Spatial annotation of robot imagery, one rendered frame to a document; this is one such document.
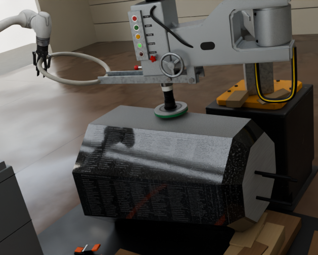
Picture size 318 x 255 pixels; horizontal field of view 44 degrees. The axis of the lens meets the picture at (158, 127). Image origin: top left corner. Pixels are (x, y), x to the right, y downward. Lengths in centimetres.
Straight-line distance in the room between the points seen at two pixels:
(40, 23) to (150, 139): 102
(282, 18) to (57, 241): 216
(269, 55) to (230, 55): 21
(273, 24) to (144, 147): 100
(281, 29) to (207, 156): 75
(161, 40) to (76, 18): 869
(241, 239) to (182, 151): 64
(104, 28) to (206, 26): 896
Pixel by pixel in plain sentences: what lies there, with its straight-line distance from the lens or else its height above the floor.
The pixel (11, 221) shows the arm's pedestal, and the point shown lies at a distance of 261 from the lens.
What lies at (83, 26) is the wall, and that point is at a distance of 1104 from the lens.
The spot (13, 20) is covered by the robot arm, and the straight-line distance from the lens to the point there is 275.
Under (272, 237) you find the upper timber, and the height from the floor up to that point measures 19.
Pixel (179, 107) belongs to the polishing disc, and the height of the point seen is 90.
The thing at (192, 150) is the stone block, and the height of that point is 78.
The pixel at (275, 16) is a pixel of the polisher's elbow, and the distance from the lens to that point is 211.
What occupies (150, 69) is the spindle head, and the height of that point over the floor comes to 119.
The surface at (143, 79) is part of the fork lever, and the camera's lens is 245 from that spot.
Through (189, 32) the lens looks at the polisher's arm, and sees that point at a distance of 221.
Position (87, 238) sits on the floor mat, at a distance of 302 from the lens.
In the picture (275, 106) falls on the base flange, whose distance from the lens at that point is 270.
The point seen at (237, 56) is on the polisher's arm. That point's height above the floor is 123.
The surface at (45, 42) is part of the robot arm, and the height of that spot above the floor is 141.
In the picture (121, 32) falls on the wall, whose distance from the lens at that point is 1067.
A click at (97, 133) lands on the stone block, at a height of 80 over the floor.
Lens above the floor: 177
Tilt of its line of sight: 23 degrees down
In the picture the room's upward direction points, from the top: 10 degrees counter-clockwise
